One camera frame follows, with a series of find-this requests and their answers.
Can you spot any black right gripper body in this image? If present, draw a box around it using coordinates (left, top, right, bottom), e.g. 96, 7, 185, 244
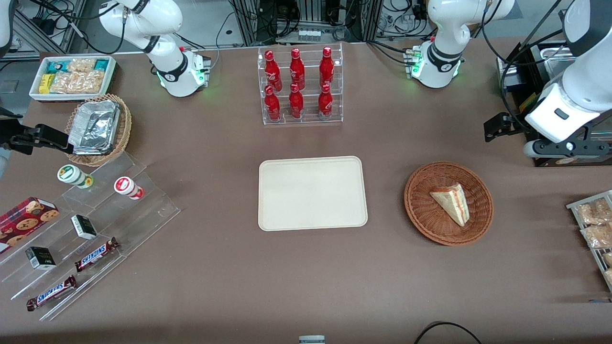
0, 107, 23, 154

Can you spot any triangle sandwich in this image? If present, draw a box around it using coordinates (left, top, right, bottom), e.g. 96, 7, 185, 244
429, 183, 470, 227

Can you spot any silver foil tray stack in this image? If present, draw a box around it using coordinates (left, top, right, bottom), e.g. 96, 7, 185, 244
67, 100, 120, 156

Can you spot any light wicker basket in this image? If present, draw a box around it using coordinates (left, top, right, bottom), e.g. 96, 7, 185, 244
65, 94, 132, 168

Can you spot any tray of packaged cookies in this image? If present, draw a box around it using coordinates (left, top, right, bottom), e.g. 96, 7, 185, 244
566, 190, 612, 293

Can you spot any brown wicker basket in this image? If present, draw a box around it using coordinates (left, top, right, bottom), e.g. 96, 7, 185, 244
404, 161, 494, 247

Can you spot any cream plastic tray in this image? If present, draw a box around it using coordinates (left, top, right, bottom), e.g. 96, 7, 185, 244
258, 156, 369, 232

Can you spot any white snack bin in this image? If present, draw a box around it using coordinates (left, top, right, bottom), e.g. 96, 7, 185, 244
29, 55, 117, 103

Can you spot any green lid snack cup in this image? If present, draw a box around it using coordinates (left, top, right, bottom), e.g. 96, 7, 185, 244
57, 164, 94, 190

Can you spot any rice cracker bag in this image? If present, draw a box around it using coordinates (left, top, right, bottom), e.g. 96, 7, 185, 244
50, 58, 105, 95

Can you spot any red cookie box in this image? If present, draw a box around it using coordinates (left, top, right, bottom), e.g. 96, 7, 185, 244
0, 196, 60, 254

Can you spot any red lid snack cup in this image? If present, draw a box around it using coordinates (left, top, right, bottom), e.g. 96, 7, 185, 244
113, 176, 144, 201

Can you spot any small black carton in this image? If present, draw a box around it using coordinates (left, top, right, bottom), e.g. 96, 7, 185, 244
70, 214, 98, 240
25, 246, 57, 271

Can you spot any clear bag of crackers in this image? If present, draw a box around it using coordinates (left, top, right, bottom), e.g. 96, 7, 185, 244
576, 198, 612, 226
580, 223, 612, 250

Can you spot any clear acrylic stepped display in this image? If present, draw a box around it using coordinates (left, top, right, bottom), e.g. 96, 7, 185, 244
0, 152, 182, 322

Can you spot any Snickers chocolate bar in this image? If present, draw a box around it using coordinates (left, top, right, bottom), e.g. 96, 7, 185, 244
26, 275, 78, 312
74, 237, 120, 273

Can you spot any red cola bottle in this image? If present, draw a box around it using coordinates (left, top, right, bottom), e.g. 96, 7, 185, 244
264, 50, 283, 92
317, 84, 334, 120
264, 85, 282, 121
289, 48, 306, 91
319, 46, 335, 88
288, 83, 305, 119

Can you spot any clear acrylic bottle rack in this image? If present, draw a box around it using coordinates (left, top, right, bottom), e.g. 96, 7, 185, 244
257, 43, 344, 126

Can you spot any aluminium equipment rack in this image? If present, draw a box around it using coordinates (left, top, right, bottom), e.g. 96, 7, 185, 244
229, 0, 384, 47

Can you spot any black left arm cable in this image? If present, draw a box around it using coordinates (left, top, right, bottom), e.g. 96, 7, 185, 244
480, 0, 577, 132

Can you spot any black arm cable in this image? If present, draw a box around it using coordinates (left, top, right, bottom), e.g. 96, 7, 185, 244
480, 0, 577, 132
26, 0, 129, 55

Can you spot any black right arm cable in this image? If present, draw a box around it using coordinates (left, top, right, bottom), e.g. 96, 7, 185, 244
26, 0, 129, 55

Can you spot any black floor cable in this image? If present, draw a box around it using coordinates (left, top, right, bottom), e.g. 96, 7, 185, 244
413, 321, 484, 344

